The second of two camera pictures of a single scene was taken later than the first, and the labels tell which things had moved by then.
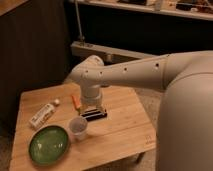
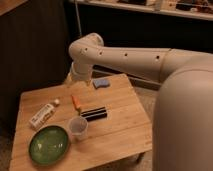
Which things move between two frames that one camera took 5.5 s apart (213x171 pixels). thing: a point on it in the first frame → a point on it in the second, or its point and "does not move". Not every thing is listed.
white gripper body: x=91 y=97 → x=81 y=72
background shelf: x=202 y=9 does not move
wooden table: x=49 y=133 does not move
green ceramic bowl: x=48 y=144 does not move
